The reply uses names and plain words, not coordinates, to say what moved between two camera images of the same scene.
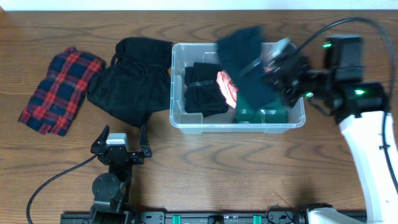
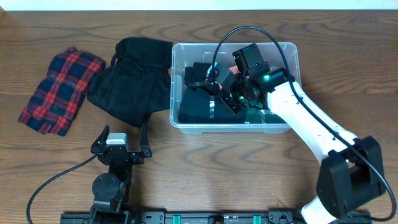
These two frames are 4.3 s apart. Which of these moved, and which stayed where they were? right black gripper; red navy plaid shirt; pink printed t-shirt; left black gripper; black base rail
Moved: right black gripper; pink printed t-shirt
Stayed: red navy plaid shirt; black base rail; left black gripper
